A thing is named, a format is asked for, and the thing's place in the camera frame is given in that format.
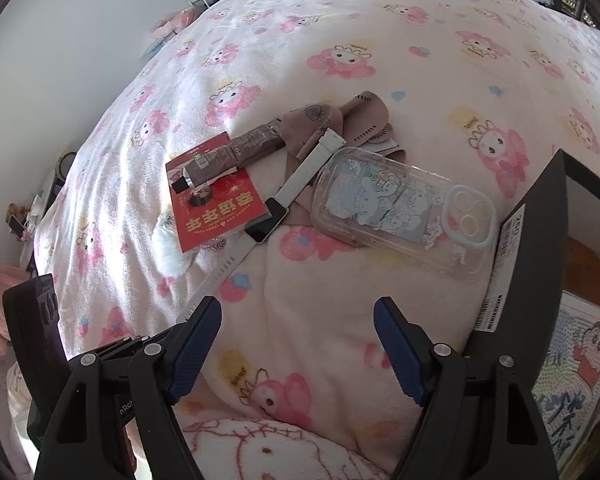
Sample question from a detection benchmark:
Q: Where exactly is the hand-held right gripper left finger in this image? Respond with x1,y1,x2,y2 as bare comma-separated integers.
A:
34,296,223,480

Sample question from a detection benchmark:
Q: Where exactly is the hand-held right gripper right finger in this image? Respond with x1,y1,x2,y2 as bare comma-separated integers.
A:
373,296,563,480

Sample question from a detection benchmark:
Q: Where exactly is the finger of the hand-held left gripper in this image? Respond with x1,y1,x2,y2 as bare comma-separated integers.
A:
67,336,148,361

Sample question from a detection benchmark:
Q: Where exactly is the white fluffy plush keychain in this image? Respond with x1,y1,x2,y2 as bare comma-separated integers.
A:
152,210,227,278

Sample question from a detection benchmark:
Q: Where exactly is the red booklet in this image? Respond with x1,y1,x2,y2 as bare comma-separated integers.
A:
165,131,273,253

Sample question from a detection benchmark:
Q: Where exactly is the clear cartoon phone case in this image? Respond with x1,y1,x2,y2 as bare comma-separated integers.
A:
310,146,498,281

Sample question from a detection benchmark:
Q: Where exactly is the black box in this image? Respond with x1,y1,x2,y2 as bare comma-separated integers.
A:
462,149,600,480

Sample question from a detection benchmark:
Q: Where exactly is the white smartwatch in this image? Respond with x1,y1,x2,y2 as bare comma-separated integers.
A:
175,128,344,325

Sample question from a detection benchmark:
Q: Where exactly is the pink cloth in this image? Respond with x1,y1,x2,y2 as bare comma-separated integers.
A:
0,266,31,356

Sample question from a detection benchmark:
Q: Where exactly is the white red-outline printed cloth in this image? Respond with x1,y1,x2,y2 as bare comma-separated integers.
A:
172,400,396,480

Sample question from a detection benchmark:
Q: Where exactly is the cluttered bedside table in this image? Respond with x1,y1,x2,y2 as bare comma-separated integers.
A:
2,150,78,271

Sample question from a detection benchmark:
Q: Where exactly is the cartoon printed picture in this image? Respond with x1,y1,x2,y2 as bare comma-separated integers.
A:
530,292,600,471

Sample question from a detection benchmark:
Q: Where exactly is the brown round object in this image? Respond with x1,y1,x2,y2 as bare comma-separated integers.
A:
564,237,600,306

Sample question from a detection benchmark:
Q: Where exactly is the white paper card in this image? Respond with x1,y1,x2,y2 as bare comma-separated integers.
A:
362,127,407,161

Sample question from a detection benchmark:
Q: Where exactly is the brown cloth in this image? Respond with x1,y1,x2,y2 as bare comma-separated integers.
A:
279,90,406,226

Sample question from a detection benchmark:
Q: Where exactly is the pink plush pillow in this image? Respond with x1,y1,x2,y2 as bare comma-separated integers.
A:
149,7,202,45

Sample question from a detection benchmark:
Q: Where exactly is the pink cartoon printed blanket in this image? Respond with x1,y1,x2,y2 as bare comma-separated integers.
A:
32,0,600,480

